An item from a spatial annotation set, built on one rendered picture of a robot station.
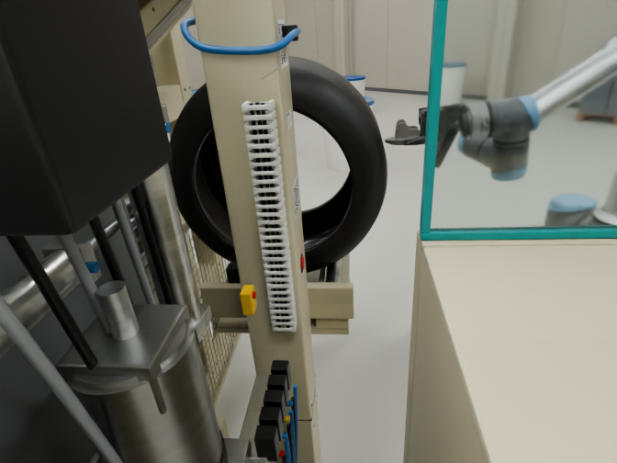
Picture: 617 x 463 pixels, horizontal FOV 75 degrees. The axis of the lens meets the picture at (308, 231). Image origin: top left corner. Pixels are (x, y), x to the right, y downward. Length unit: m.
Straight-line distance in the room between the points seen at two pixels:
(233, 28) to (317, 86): 0.30
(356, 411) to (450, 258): 1.51
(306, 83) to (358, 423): 1.44
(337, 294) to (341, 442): 0.96
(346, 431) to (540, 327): 1.53
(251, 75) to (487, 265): 0.47
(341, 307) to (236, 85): 0.60
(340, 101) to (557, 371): 0.73
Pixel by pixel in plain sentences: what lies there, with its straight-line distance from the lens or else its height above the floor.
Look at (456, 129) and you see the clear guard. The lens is 0.52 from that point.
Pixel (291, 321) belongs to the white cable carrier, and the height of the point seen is 0.98.
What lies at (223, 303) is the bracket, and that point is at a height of 0.90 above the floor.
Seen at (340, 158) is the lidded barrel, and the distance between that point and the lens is 4.72.
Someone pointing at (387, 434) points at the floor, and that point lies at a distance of 1.91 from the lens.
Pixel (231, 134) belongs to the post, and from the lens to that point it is 0.76.
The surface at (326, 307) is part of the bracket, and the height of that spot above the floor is 0.89.
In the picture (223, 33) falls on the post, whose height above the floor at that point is 1.53.
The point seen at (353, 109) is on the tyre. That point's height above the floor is 1.36.
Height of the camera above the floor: 1.54
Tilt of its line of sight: 27 degrees down
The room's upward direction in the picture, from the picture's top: 4 degrees counter-clockwise
